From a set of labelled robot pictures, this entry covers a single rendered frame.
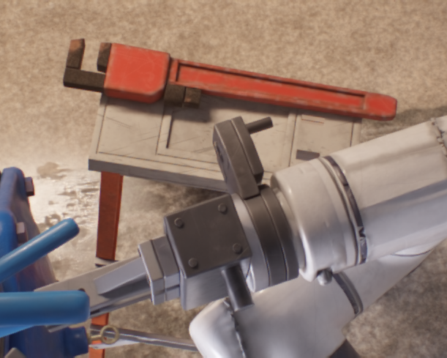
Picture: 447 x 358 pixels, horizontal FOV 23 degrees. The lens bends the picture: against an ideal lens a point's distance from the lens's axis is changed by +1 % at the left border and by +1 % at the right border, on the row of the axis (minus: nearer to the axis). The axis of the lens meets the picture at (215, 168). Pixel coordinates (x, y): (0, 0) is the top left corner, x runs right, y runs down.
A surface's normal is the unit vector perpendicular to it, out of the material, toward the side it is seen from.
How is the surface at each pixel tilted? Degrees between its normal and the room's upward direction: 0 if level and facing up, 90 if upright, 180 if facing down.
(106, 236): 79
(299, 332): 12
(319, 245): 39
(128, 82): 2
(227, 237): 0
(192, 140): 0
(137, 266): 30
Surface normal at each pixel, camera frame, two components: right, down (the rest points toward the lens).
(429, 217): 0.25, 0.35
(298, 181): -0.13, -0.71
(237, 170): 0.03, -0.29
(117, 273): -0.44, -0.11
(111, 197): -0.15, 0.87
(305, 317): 0.34, -0.11
